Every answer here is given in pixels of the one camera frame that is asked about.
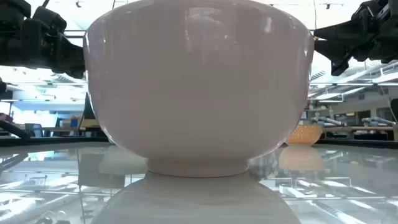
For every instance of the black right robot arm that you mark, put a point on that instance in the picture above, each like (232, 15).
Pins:
(392, 34)

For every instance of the large white ceramic bowl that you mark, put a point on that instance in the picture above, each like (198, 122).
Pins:
(199, 93)

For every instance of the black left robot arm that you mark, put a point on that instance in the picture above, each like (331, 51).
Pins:
(14, 7)

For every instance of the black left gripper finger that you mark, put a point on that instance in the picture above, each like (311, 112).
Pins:
(49, 20)
(71, 71)

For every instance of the wooden bowl with blue inside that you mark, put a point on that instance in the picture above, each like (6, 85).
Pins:
(306, 135)

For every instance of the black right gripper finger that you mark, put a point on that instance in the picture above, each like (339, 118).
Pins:
(370, 9)
(339, 66)

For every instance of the grey background robot arm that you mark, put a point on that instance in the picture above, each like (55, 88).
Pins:
(329, 120)
(377, 120)

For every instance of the black aluminium table frame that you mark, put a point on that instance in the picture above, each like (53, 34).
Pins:
(46, 141)

